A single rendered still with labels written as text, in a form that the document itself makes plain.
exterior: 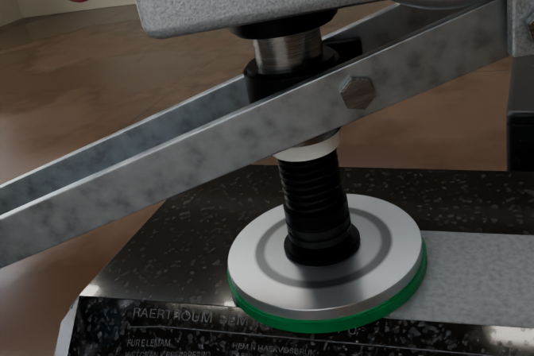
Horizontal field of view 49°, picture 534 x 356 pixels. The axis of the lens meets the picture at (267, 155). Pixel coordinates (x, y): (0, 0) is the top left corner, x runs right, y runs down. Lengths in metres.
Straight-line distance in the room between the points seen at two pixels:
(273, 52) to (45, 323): 1.75
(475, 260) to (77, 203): 0.41
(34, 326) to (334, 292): 1.69
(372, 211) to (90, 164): 0.33
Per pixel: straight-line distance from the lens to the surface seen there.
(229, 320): 0.64
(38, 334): 2.13
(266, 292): 0.60
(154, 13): 0.44
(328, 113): 0.51
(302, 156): 0.55
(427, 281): 0.63
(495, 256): 0.66
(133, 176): 0.56
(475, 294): 0.61
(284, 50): 0.52
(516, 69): 1.35
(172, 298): 0.67
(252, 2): 0.43
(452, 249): 0.67
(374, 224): 0.67
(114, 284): 0.73
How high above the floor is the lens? 1.20
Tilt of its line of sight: 25 degrees down
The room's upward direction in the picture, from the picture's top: 12 degrees counter-clockwise
